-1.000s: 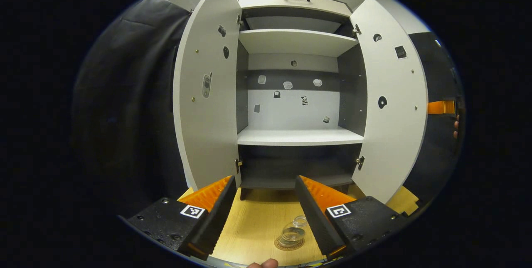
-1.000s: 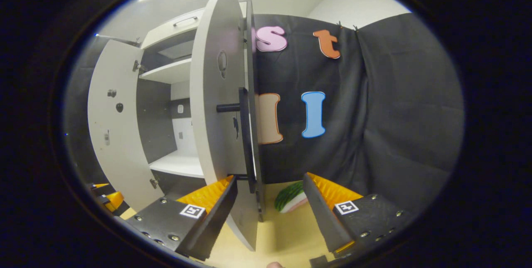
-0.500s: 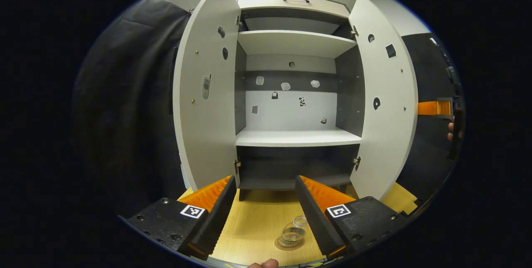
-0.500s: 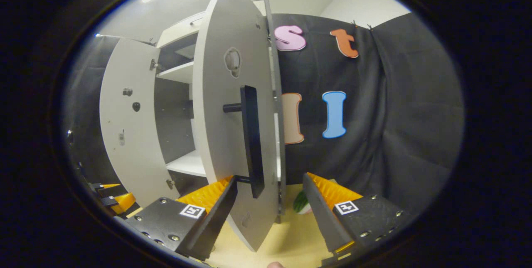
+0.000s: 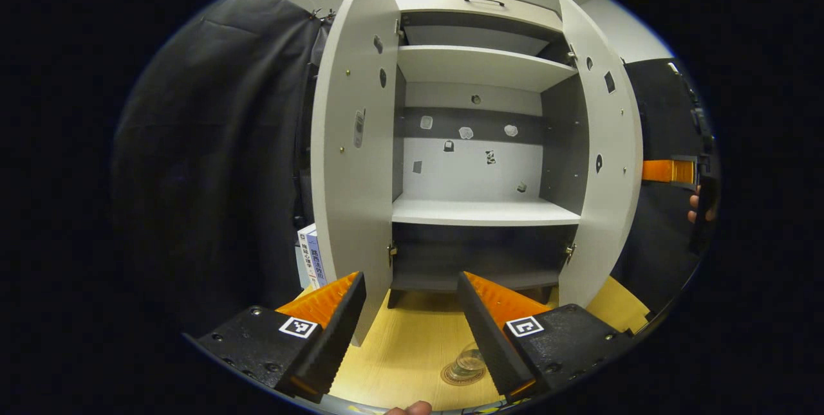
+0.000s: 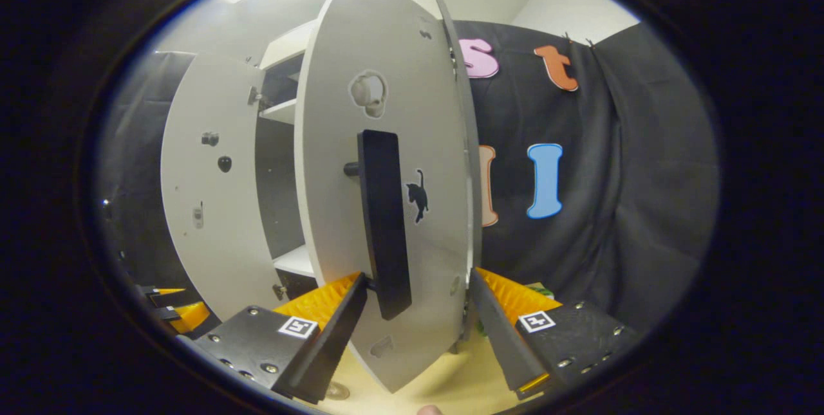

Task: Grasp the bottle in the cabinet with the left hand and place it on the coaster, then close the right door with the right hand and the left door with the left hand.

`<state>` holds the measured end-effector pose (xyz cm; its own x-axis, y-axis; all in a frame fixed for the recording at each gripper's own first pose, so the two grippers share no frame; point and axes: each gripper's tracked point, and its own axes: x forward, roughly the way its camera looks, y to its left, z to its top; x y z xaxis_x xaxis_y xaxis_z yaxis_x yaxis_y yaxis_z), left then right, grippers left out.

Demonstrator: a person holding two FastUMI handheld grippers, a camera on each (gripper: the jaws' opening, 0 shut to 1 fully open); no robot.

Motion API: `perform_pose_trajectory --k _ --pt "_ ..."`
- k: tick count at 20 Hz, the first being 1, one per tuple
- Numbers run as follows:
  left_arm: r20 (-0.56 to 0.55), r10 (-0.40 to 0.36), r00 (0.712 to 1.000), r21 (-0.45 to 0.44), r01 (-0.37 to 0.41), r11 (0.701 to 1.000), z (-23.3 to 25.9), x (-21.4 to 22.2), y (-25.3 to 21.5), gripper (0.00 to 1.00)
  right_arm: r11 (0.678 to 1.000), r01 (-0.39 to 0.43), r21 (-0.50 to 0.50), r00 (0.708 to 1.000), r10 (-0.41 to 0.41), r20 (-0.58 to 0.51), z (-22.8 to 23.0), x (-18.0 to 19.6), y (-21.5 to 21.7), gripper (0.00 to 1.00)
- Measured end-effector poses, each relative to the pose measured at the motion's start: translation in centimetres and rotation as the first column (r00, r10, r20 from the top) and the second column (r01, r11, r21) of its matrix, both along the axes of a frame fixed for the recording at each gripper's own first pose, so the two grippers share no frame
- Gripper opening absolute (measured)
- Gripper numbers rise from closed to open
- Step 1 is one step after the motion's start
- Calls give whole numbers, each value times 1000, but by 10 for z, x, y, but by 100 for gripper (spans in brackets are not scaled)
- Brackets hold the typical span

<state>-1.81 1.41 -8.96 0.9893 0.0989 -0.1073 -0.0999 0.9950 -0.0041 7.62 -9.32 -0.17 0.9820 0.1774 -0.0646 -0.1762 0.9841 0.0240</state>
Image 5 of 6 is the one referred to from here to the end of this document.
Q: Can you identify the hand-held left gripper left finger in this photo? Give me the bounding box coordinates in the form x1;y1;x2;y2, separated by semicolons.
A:
187;271;368;404

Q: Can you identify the round brown coaster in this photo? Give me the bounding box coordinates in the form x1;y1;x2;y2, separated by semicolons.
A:
441;364;487;387

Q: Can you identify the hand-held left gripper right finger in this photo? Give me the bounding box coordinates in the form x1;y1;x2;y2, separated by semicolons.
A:
456;271;635;403

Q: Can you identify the white and grey cabinet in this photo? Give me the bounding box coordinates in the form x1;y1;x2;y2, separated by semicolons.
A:
386;0;590;309

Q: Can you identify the clear plastic bottle green label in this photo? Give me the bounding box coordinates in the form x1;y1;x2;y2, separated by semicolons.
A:
451;342;487;382

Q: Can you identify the blue covered book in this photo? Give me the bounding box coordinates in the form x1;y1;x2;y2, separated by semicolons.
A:
306;228;329;287

